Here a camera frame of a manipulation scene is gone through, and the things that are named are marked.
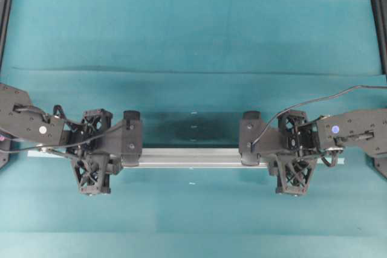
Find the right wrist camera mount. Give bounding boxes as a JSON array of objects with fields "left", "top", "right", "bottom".
[{"left": 238, "top": 111, "right": 291, "bottom": 167}]

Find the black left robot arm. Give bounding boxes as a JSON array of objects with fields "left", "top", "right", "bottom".
[{"left": 1, "top": 84, "right": 113, "bottom": 195}]

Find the black metal table frame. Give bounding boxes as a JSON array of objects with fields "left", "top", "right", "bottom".
[{"left": 0, "top": 0, "right": 387, "bottom": 179}]

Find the silver metal rail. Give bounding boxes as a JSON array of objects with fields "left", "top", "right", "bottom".
[{"left": 107, "top": 147, "right": 281, "bottom": 169}]

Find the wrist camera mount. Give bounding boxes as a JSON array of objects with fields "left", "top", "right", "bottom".
[
  {"left": 238, "top": 111, "right": 291, "bottom": 167},
  {"left": 100, "top": 111, "right": 143, "bottom": 167}
]

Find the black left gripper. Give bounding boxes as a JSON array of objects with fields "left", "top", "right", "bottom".
[{"left": 65, "top": 109, "right": 112, "bottom": 195}]

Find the light tape strip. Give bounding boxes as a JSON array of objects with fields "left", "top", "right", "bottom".
[{"left": 27, "top": 150, "right": 347, "bottom": 167}]

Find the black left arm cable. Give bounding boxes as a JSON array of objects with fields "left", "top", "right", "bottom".
[{"left": 0, "top": 105, "right": 122, "bottom": 162}]

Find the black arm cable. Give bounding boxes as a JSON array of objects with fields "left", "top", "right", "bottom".
[
  {"left": 0, "top": 105, "right": 122, "bottom": 162},
  {"left": 250, "top": 85, "right": 387, "bottom": 150}
]

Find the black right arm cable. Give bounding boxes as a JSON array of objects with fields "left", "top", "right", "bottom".
[{"left": 250, "top": 85, "right": 387, "bottom": 150}]

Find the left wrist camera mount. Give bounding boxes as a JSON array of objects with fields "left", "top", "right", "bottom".
[{"left": 100, "top": 111, "right": 143, "bottom": 167}]

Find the teal table mat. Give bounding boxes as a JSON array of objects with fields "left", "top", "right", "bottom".
[{"left": 1, "top": 0, "right": 386, "bottom": 257}]

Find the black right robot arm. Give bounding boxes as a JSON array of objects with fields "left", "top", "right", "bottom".
[{"left": 268, "top": 109, "right": 386, "bottom": 196}]

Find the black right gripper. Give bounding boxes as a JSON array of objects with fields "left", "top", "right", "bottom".
[{"left": 269, "top": 110, "right": 319, "bottom": 195}]

